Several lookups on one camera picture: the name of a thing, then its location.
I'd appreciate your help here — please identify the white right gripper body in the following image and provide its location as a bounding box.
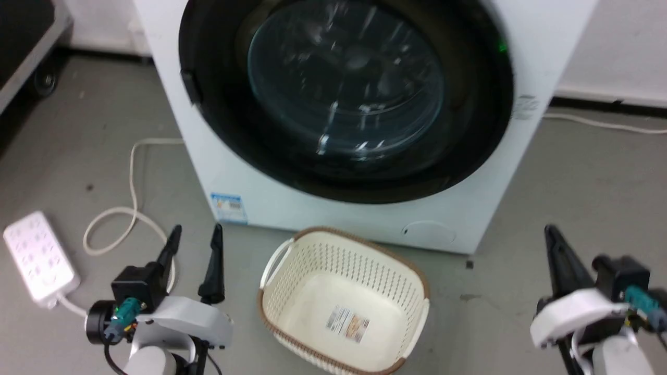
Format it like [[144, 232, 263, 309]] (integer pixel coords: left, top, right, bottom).
[[530, 288, 632, 351]]

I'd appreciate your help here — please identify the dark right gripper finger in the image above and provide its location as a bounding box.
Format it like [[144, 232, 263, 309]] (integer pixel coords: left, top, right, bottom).
[[544, 224, 596, 303]]

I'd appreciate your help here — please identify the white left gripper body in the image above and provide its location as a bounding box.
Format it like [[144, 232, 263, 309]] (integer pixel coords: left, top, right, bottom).
[[137, 296, 234, 351]]

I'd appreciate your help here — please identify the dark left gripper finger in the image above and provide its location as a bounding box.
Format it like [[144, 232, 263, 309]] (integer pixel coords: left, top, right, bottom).
[[156, 224, 183, 284], [197, 223, 226, 306]]

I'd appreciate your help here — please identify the black round glass washer door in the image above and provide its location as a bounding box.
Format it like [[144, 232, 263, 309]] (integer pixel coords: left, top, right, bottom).
[[178, 0, 515, 205]]

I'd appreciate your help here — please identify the white front-load washing machine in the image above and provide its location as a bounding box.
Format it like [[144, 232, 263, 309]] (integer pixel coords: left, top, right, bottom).
[[133, 0, 600, 256]]

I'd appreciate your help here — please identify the blue energy label sticker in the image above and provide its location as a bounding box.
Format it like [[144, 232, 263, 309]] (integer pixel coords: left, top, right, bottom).
[[210, 192, 249, 225]]

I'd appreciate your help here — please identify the cream perforated laundry basket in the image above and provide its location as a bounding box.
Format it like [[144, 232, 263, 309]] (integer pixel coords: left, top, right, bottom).
[[256, 226, 431, 375]]

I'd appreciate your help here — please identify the white power strip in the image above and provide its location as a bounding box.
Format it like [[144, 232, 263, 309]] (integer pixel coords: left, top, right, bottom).
[[3, 210, 81, 309]]

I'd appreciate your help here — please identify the product label sticker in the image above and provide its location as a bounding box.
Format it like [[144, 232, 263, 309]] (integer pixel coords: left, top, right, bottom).
[[326, 305, 371, 343]]

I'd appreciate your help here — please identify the black wheeled case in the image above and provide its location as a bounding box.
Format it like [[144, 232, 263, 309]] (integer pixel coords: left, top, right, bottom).
[[0, 0, 73, 116]]

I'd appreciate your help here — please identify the white looped power cable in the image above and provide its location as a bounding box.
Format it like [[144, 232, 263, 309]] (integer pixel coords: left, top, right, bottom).
[[57, 137, 185, 318]]

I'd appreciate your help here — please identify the green left cable connector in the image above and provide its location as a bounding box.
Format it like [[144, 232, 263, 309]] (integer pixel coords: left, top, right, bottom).
[[103, 297, 147, 340]]

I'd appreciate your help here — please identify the green cable connector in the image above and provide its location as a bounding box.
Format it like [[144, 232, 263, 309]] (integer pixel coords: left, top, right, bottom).
[[623, 285, 667, 333], [103, 297, 147, 340]]

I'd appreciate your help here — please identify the green right cable connector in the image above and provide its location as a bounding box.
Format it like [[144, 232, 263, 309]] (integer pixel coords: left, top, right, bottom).
[[623, 285, 667, 333]]

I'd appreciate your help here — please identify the white cable along wall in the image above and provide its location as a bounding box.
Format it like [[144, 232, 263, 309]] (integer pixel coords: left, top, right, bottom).
[[542, 112, 667, 135]]

